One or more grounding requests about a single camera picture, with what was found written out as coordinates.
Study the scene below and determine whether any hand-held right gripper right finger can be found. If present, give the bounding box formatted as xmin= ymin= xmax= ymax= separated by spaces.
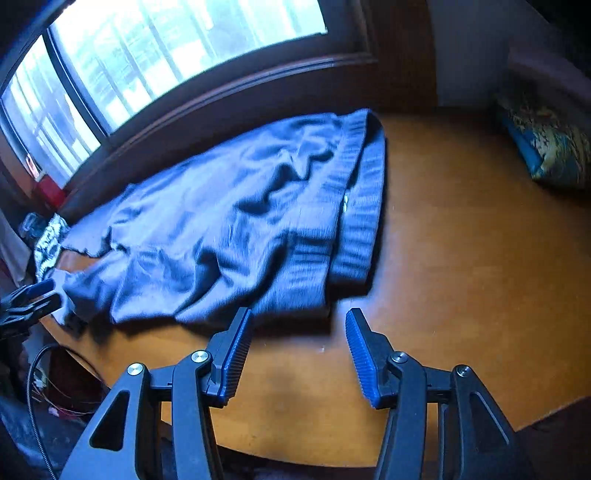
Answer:
xmin=345 ymin=308 xmax=536 ymax=480

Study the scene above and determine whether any dark blue knit sweater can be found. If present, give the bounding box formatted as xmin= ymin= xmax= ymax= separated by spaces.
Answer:
xmin=53 ymin=108 xmax=387 ymax=329

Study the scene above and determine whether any colourful patterned cushion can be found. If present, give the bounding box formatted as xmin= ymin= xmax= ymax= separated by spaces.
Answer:
xmin=496 ymin=90 xmax=591 ymax=190

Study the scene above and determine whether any window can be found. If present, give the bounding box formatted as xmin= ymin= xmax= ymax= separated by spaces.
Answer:
xmin=0 ymin=0 xmax=384 ymax=195

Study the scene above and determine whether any black cable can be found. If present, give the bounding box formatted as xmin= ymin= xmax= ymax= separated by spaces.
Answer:
xmin=25 ymin=344 xmax=63 ymax=480

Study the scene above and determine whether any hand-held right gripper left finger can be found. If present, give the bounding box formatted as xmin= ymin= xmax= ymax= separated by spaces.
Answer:
xmin=60 ymin=307 xmax=254 ymax=480

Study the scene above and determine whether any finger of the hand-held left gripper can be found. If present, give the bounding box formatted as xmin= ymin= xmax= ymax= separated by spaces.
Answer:
xmin=0 ymin=293 xmax=63 ymax=330
xmin=0 ymin=279 xmax=56 ymax=309

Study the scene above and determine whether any black leather item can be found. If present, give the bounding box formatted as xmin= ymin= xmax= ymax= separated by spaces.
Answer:
xmin=0 ymin=397 xmax=61 ymax=480

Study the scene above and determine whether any red box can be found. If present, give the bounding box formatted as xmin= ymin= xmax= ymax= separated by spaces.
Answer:
xmin=32 ymin=178 xmax=68 ymax=206

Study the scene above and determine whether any pale pink cushion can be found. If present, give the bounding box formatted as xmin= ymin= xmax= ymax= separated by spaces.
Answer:
xmin=505 ymin=48 xmax=591 ymax=109

